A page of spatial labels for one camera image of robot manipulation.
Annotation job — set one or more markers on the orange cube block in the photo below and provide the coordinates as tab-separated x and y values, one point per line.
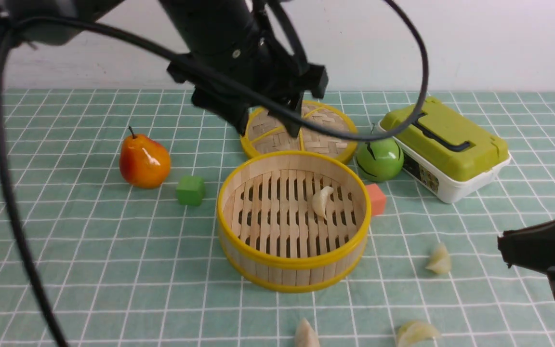
378	199

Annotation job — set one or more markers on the woven bamboo steamer lid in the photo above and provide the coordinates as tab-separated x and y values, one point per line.
265	134

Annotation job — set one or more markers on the green white lunch box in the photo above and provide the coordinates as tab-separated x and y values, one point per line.
447	153

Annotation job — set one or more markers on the bamboo steamer tray yellow rim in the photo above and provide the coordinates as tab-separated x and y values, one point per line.
269	232

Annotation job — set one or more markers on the green apple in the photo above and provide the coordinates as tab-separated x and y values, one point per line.
379	161

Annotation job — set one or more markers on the green cube block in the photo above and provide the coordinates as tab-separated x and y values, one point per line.
190	190

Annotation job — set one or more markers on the green checkered tablecloth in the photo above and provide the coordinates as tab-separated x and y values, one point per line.
131	267

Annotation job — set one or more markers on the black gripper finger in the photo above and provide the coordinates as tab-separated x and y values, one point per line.
294	103
231	109

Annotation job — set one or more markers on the black gripper body one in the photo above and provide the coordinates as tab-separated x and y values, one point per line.
262	66

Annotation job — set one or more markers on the orange red pear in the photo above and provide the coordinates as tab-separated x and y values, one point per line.
143	162

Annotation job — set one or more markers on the pale dumpling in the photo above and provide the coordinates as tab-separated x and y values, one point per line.
439	261
305	335
415	331
320	200

